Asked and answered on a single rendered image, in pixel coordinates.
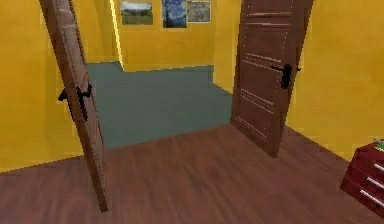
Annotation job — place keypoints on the small green object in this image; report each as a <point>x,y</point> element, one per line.
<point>379,144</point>

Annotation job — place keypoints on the dark red chest of drawers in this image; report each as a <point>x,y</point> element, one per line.
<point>366,176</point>

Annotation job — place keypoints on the grey beige framed picture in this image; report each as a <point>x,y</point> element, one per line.
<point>198,11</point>

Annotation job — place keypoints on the blue night sky picture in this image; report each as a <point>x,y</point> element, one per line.
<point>174,12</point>

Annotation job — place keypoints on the brown panelled room door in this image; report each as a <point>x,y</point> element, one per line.
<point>263,73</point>

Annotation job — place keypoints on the green landscape framed picture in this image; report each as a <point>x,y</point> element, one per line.
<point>136,12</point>

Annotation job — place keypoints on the brown wooden room door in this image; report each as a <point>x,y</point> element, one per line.
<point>77,83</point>

